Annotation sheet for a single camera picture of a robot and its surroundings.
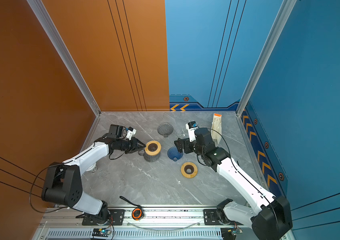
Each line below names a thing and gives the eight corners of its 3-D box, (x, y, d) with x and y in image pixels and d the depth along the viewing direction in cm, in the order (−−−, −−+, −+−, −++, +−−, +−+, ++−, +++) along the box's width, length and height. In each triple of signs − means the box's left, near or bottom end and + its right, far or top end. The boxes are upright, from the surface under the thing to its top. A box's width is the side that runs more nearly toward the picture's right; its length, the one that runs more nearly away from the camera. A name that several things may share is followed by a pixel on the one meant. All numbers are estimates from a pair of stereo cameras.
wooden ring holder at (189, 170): (180, 178, 88) (181, 176, 86) (180, 164, 94) (180, 162, 92) (197, 178, 88) (198, 176, 86) (196, 164, 94) (197, 162, 92)
